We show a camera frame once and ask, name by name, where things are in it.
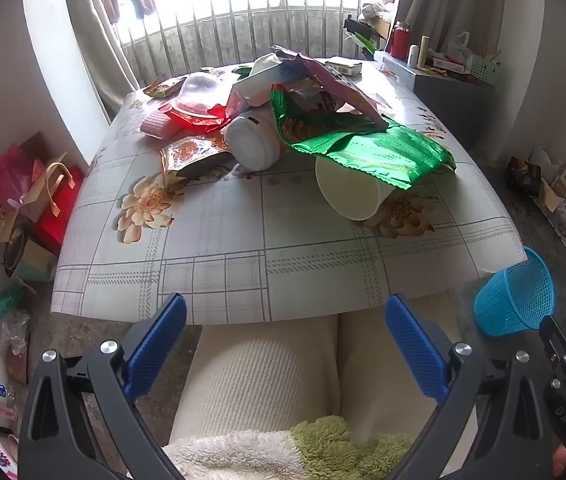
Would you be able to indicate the white plastic drink bottle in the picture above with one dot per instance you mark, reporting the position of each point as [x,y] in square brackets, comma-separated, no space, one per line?
[253,142]

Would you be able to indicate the yellow snack wrapper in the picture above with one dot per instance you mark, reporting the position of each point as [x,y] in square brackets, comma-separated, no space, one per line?
[163,87]

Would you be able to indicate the yellow paper bag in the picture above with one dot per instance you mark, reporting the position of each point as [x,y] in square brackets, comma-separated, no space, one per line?
[549,196]

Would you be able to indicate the pink plastic bag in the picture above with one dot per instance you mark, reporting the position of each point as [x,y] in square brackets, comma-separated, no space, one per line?
[10,170]

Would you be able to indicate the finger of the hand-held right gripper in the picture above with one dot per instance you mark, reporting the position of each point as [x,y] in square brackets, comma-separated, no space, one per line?
[558,342]

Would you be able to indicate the green plastic storage basket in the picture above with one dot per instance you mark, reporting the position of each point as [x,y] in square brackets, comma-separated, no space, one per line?
[483,69]

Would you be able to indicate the small printed cardboard box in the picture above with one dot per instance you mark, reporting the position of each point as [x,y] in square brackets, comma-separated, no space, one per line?
[345,66]

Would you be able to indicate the fluffy white green top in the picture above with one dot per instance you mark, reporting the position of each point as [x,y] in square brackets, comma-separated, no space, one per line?
[243,455]

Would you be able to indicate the beige window curtain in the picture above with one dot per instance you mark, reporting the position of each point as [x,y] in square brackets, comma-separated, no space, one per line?
[98,50]
[443,0]

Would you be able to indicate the tan cardboard box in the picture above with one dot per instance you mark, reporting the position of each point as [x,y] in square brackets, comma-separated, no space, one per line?
[38,260]

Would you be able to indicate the dark snack bag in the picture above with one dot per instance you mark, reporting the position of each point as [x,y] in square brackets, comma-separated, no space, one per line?
[524,176]

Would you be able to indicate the grey cabinet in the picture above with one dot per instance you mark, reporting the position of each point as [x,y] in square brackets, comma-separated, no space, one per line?
[448,105]

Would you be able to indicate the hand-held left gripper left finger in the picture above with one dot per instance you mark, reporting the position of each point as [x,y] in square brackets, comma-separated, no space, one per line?
[155,345]

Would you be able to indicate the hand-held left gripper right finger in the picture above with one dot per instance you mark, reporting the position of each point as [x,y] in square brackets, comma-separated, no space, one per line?
[415,350]

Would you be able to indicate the green plastic bag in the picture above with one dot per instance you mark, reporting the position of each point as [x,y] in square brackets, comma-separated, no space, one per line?
[10,302]

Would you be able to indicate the clear plastic dome lid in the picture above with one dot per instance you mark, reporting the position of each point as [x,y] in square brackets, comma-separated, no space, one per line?
[198,91]

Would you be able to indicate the white paper cup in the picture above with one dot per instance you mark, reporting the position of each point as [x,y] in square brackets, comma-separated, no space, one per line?
[348,190]

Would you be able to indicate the metal window railing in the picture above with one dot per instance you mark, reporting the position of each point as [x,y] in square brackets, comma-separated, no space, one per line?
[263,30]

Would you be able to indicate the small white bottle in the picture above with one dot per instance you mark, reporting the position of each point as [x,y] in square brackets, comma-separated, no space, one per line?
[413,56]

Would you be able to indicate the person's right hand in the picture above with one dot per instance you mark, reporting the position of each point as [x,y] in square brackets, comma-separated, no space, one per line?
[560,461]

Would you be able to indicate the red thermos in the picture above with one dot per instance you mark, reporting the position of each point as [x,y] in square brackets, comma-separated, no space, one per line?
[399,42]

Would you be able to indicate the red foil wrapper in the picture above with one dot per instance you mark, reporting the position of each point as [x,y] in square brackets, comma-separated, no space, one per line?
[198,121]

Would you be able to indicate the cream tube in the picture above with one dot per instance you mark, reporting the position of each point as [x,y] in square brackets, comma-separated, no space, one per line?
[425,50]

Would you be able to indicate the red gift bag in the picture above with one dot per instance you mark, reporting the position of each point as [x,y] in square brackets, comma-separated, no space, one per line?
[60,215]

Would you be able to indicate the cream trousers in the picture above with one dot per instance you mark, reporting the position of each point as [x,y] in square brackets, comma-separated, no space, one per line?
[263,375]

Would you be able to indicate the white and blue carton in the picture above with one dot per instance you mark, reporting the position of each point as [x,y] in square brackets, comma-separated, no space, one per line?
[255,89]

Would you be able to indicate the pink snack bag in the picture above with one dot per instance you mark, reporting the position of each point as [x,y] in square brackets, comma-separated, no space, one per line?
[343,91]

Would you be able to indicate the green foil snack bag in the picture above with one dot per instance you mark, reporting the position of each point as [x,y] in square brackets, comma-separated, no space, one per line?
[378,152]

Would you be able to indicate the pink ribbed plastic cup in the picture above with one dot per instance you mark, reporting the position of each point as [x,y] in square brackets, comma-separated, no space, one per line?
[158,125]

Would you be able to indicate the blue plastic mesh basket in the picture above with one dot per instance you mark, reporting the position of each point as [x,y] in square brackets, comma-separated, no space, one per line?
[513,300]

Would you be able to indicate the floral tablecloth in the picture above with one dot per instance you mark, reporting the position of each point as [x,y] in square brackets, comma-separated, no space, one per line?
[263,240]

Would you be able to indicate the orange seasoning packet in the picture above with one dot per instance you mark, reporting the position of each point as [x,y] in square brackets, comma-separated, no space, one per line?
[185,152]

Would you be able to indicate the white plastic bag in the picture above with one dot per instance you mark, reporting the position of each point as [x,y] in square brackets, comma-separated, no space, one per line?
[545,162]
[458,45]

